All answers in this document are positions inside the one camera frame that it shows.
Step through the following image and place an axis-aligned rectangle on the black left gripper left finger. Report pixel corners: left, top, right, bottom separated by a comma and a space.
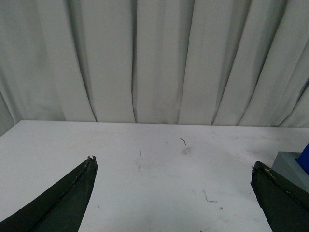
0, 156, 98, 232

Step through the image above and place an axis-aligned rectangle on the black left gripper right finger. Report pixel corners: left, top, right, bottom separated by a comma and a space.
251, 161, 309, 232

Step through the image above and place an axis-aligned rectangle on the blue part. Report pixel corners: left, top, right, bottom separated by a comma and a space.
296, 144, 309, 175

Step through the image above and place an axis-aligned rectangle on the gray base block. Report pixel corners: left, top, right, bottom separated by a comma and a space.
271, 151, 309, 192

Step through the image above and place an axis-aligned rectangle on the white pleated curtain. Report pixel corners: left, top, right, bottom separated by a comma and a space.
0, 0, 309, 133

